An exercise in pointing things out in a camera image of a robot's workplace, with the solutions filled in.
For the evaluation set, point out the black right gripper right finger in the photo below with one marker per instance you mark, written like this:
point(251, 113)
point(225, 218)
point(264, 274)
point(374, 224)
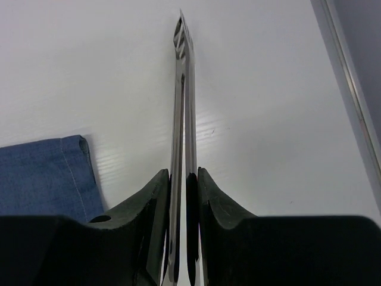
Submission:
point(240, 248)

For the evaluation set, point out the silver metal tongs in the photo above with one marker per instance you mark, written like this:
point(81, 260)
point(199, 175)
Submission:
point(184, 168)

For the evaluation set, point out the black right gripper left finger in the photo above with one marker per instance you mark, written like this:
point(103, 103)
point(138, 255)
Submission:
point(123, 246)

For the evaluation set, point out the blue fish placemat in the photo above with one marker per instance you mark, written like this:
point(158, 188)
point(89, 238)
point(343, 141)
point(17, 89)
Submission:
point(50, 177)

